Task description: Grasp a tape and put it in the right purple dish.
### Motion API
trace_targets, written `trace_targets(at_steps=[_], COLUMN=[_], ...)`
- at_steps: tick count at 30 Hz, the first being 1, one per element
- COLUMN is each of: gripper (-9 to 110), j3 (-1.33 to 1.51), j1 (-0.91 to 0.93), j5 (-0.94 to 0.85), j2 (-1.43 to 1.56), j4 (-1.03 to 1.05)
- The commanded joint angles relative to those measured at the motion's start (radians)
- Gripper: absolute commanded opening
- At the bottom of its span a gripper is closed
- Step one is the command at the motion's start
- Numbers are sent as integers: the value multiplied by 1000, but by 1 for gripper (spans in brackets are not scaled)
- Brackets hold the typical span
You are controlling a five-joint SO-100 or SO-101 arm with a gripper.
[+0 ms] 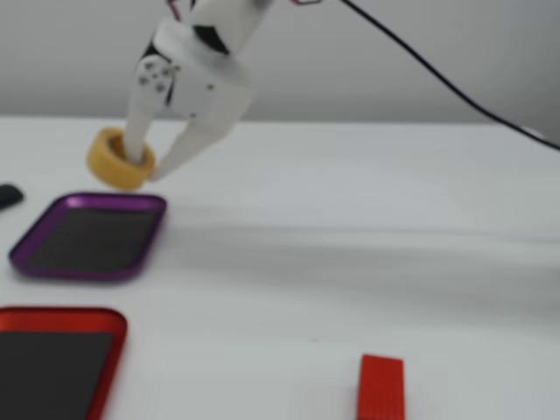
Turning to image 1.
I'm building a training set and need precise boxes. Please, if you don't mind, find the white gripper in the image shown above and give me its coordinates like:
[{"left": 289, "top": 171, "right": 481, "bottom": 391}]
[{"left": 125, "top": 18, "right": 256, "bottom": 183}]

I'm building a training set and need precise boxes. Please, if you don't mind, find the yellow tape roll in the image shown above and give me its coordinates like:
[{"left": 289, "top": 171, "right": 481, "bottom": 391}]
[{"left": 86, "top": 126, "right": 158, "bottom": 193}]

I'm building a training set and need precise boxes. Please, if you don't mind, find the purple metal dish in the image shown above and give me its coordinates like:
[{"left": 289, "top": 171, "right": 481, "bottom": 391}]
[{"left": 8, "top": 192, "right": 169, "bottom": 284}]

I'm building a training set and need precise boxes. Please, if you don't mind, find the red metal dish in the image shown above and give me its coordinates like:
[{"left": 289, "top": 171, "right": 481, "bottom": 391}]
[{"left": 0, "top": 305, "right": 130, "bottom": 420}]

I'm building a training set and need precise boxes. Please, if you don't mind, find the small black object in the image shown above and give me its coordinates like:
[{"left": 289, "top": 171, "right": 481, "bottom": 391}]
[{"left": 0, "top": 183, "right": 25, "bottom": 211}]

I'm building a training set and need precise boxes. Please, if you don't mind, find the red rectangular block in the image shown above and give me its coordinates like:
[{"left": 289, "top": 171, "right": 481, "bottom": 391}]
[{"left": 355, "top": 353, "right": 407, "bottom": 420}]

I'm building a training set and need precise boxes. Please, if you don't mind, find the black cable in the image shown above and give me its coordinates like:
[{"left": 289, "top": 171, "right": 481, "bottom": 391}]
[{"left": 339, "top": 0, "right": 560, "bottom": 152}]

